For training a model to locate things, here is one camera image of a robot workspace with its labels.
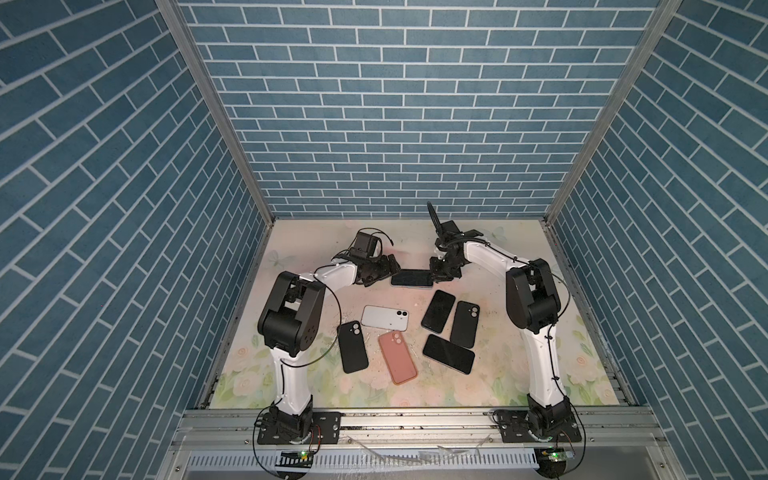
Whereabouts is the black phone centre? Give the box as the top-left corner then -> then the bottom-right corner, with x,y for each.
421,290 -> 456,334

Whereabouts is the white phone case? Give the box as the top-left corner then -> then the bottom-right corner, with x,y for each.
361,305 -> 409,331

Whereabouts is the black phone front right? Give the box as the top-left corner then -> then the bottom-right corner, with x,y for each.
422,334 -> 475,375

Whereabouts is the aluminium front rail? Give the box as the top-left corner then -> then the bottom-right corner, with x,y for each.
171,406 -> 666,451

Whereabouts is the black phone case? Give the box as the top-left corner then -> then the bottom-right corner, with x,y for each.
450,301 -> 480,349
337,320 -> 369,374

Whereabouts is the pink phone case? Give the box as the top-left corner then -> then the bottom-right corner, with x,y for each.
378,331 -> 418,385

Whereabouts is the black phone case right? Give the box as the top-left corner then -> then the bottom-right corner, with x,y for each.
450,301 -> 480,349

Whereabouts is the white vented cable duct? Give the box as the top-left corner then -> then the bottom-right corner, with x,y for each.
187,448 -> 539,473

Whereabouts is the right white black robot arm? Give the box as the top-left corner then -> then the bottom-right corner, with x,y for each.
430,238 -> 575,441

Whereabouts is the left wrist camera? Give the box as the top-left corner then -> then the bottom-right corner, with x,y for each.
348,232 -> 381,260

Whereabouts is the black phone screen up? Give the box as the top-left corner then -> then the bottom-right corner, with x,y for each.
391,269 -> 433,287

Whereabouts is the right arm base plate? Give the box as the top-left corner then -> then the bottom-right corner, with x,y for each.
490,408 -> 583,444

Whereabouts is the black phone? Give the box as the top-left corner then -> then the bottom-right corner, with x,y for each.
422,334 -> 475,375
421,290 -> 456,334

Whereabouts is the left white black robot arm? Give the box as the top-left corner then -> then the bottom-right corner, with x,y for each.
257,254 -> 401,443

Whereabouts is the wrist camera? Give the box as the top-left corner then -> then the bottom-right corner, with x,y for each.
348,232 -> 381,260
440,220 -> 464,244

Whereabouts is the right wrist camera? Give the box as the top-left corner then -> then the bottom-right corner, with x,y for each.
440,220 -> 464,244

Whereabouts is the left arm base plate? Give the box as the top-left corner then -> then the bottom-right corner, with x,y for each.
256,407 -> 342,446

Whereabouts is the black phone case left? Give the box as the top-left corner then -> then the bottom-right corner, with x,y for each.
337,320 -> 369,374

